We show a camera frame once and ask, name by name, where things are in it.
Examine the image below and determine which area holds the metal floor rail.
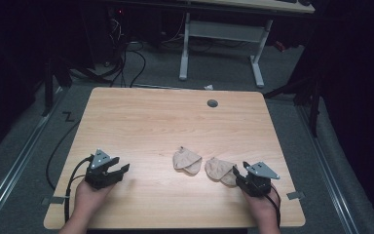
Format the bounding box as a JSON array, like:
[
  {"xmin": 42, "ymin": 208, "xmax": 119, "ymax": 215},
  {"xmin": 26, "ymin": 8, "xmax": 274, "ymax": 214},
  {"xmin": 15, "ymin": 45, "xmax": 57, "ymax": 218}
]
[
  {"xmin": 295, "ymin": 103, "xmax": 360, "ymax": 234},
  {"xmin": 0, "ymin": 87, "xmax": 66, "ymax": 229}
]

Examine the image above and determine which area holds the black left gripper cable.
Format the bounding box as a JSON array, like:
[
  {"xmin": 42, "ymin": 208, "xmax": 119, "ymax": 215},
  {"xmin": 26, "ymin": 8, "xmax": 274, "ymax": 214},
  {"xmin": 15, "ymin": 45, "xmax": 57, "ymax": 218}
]
[{"xmin": 63, "ymin": 155, "xmax": 94, "ymax": 224}]

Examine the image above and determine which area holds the white-legged desk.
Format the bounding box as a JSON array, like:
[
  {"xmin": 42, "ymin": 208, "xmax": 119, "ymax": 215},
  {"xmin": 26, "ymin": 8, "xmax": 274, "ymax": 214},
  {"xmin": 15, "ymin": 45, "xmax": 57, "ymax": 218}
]
[{"xmin": 177, "ymin": 0, "xmax": 317, "ymax": 89}]

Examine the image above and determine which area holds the black metal stand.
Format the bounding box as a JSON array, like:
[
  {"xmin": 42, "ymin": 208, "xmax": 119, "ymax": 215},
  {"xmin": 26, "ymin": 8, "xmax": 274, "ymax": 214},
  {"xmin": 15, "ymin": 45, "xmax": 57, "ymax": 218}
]
[
  {"xmin": 262, "ymin": 72, "xmax": 324, "ymax": 138},
  {"xmin": 40, "ymin": 58, "xmax": 74, "ymax": 117}
]

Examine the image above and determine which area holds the black floor cable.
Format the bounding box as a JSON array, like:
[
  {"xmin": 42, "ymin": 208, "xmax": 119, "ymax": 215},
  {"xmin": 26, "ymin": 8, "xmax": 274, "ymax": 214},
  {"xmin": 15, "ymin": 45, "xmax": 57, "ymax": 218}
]
[{"xmin": 45, "ymin": 119, "xmax": 82, "ymax": 191}]

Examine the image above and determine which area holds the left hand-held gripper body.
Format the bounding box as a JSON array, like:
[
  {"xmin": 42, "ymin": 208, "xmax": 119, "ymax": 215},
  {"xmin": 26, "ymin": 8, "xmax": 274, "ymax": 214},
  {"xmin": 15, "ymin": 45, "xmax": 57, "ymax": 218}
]
[{"xmin": 84, "ymin": 148, "xmax": 125, "ymax": 191}]

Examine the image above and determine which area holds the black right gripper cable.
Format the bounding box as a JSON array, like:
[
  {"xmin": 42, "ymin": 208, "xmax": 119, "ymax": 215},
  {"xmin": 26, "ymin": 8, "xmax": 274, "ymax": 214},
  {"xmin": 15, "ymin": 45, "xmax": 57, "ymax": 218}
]
[{"xmin": 265, "ymin": 182, "xmax": 281, "ymax": 229}]

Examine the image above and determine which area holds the bundle of black cables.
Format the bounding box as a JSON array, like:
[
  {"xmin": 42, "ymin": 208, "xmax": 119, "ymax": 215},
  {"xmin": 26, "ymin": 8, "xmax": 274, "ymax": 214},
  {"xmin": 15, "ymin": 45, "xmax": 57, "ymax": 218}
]
[{"xmin": 71, "ymin": 16, "xmax": 148, "ymax": 89}]

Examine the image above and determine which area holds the person's right hand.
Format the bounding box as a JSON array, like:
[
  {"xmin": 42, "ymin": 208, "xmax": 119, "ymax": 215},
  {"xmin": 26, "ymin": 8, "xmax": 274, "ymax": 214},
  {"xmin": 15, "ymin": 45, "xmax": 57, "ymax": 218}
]
[{"xmin": 241, "ymin": 185, "xmax": 282, "ymax": 228}]

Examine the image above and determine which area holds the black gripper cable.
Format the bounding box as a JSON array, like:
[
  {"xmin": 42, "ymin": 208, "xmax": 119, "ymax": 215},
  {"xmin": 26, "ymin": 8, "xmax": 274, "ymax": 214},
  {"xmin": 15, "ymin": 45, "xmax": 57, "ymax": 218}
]
[
  {"xmin": 265, "ymin": 182, "xmax": 281, "ymax": 229},
  {"xmin": 63, "ymin": 155, "xmax": 94, "ymax": 224}
]

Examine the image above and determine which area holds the beige sock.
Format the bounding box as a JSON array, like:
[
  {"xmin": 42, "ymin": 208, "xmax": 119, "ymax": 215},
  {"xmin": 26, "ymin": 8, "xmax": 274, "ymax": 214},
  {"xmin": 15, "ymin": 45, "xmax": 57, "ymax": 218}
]
[
  {"xmin": 172, "ymin": 145, "xmax": 204, "ymax": 176},
  {"xmin": 205, "ymin": 157, "xmax": 239, "ymax": 187}
]

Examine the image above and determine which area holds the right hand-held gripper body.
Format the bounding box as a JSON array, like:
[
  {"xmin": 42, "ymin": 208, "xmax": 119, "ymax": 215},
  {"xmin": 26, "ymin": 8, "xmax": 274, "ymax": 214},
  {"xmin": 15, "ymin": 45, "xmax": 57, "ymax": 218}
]
[{"xmin": 236, "ymin": 161, "xmax": 281, "ymax": 198}]

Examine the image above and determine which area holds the person's left hand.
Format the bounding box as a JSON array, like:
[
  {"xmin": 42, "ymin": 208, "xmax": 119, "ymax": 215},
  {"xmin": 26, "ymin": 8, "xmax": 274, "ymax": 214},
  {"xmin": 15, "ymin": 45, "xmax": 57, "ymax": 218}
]
[{"xmin": 73, "ymin": 178, "xmax": 115, "ymax": 225}]

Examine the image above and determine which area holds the grey tape strip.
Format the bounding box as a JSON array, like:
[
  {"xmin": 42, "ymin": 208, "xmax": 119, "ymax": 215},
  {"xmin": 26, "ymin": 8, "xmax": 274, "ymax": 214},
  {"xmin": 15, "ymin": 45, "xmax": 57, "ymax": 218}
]
[
  {"xmin": 41, "ymin": 195, "xmax": 70, "ymax": 206},
  {"xmin": 286, "ymin": 191, "xmax": 306, "ymax": 201}
]

